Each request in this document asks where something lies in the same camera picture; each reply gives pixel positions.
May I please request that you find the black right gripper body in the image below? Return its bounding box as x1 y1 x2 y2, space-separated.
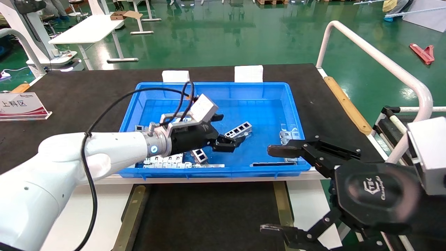
329 160 424 234

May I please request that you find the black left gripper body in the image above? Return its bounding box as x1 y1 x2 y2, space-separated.
171 122 221 156

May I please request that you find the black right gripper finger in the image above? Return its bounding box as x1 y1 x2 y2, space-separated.
260 207 344 251
267 136 361 178

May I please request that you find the silver windowed metal bracket part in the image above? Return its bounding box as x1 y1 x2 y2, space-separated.
225 121 252 139
191 148 209 164

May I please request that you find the long thin silver metal part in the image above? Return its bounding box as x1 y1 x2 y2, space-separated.
135 162 225 169

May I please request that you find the silver bent metal clip part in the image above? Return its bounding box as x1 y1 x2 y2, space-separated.
280 124 301 145

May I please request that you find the dark thin metal strip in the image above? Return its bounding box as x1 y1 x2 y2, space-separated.
250 160 297 167

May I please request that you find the blue plastic bin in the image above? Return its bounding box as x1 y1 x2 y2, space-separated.
118 82 311 179

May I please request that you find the white foam block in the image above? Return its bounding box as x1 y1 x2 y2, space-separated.
234 66 263 83
162 70 190 83

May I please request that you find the long wooden edge strip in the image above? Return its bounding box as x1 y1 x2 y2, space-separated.
323 76 372 136

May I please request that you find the black padded cart bar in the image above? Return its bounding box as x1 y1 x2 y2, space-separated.
374 117 409 159

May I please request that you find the white cart tube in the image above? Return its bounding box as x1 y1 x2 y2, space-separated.
387 114 409 136

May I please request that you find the white curved railing pipe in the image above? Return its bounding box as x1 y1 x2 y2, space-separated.
315 21 433 164

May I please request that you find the open cardboard box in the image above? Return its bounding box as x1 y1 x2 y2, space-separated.
110 10 143 21

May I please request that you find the red floor tool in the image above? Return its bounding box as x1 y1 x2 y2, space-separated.
409 44 435 66

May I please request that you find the white work table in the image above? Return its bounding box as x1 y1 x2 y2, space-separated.
48 14 140 70

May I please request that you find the person in yellow top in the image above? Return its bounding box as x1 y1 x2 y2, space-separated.
382 0 415 22

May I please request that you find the acrylic sign with Chinese text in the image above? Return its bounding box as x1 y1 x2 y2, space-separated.
0 92 53 121

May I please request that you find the short wooden edge strip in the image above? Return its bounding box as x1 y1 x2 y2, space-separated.
10 83 31 94

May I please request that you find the white leaning board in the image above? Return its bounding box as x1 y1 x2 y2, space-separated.
402 0 446 33

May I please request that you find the grey curved railing pipe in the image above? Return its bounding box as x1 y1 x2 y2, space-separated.
0 29 46 78

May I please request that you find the white machine with base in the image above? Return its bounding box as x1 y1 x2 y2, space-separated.
0 0 84 72

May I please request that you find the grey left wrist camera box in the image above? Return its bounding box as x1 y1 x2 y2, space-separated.
190 94 219 123

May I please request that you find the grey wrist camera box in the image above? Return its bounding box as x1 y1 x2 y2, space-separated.
190 94 219 123
407 117 446 196

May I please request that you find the brass container rail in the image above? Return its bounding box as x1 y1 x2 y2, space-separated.
273 181 295 229
111 185 147 251

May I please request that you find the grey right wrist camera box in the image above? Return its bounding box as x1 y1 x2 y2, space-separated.
407 117 446 196

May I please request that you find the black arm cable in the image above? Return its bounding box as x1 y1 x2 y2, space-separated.
75 81 195 251

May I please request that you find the white table leg frame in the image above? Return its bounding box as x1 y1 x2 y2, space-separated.
120 0 162 35

